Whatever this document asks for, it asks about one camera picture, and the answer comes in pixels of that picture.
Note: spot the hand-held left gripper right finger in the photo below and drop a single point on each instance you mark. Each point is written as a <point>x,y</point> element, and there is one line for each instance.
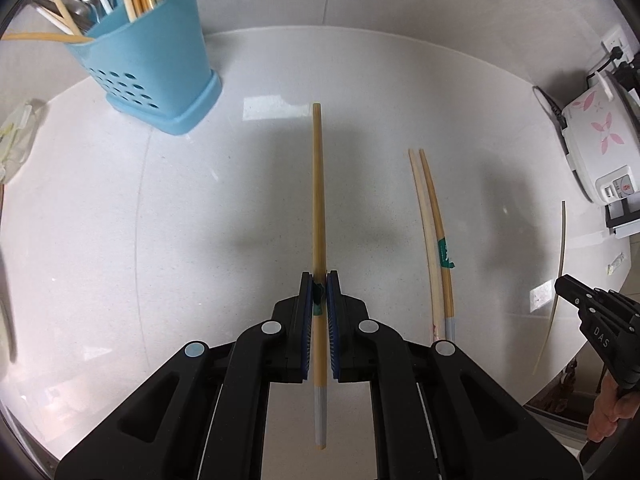
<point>334,320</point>

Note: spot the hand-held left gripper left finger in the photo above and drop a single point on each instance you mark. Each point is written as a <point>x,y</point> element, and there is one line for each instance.
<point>306,320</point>

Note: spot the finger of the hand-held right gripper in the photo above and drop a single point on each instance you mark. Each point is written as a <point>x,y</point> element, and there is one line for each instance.
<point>617,299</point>
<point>572,292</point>

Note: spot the thin pale chopstick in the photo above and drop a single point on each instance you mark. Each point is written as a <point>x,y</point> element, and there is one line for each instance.
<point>561,250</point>

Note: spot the green taped grey end chopstick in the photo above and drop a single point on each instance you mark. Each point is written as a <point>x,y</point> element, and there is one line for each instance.
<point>437,220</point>
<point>318,185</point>

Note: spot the blue plastic utensil holder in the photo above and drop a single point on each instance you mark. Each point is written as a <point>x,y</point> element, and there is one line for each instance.
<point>150,70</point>

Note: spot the person's right hand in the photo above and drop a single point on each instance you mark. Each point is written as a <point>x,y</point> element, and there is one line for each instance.
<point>602,410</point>

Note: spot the small white sticker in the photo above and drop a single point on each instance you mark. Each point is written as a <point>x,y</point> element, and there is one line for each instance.
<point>541,297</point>

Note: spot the small white wrapper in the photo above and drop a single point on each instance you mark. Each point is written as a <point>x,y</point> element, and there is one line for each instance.
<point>616,264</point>

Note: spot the pale red print chopstick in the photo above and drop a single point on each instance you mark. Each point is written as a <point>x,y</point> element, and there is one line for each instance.
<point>424,210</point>

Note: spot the white floral rice cooker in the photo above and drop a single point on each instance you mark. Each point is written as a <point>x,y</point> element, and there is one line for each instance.
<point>600,145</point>

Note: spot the white paper label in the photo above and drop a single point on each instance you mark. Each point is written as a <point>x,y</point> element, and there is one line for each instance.
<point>274,107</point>

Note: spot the black power plug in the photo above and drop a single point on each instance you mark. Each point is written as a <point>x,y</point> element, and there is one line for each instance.
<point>616,54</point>

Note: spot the clear plastic food container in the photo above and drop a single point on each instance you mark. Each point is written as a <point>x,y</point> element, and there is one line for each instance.
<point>17,140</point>

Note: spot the short white chopstick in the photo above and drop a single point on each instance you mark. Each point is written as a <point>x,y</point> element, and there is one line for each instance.
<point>52,20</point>

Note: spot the dark metal frame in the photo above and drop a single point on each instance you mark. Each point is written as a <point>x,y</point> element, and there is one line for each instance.
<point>634,72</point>

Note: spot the white wall outlet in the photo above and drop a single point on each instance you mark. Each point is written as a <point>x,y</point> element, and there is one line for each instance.
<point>617,42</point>

